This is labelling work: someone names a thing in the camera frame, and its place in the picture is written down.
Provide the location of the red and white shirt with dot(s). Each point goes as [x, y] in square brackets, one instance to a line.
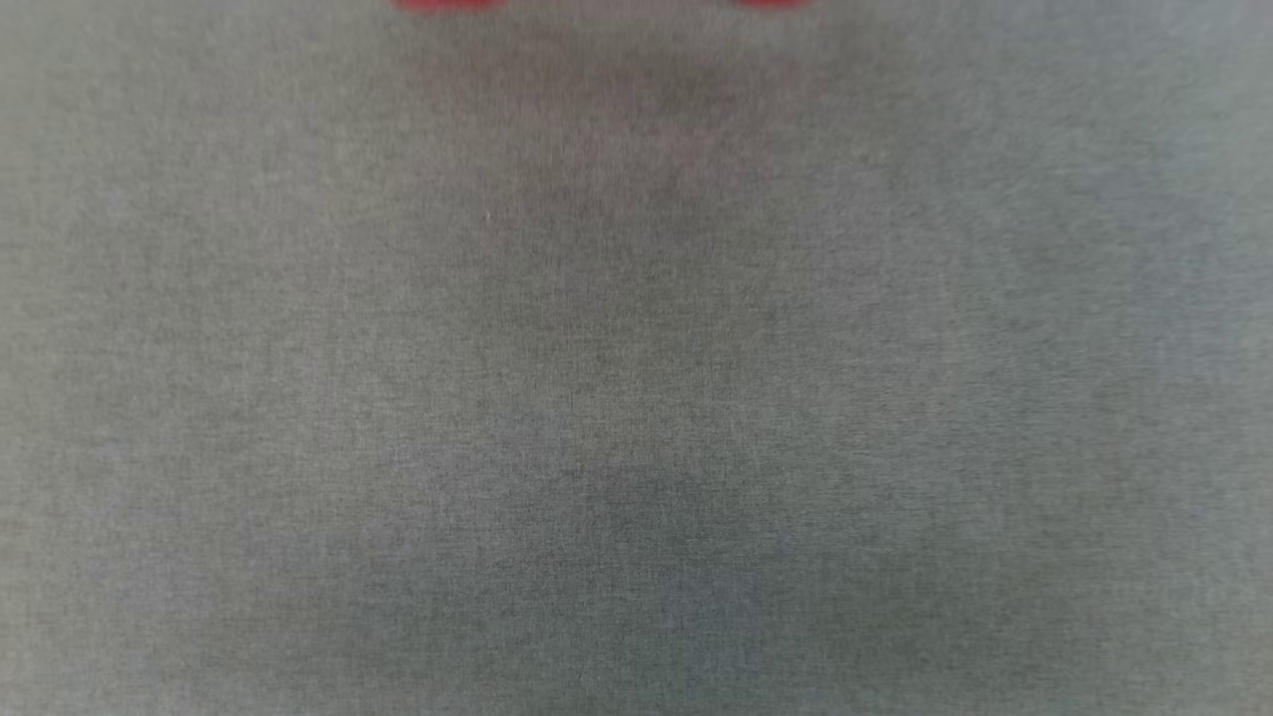
[448, 3]

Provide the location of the grey fabric sofa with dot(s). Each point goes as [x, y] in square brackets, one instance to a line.
[636, 398]

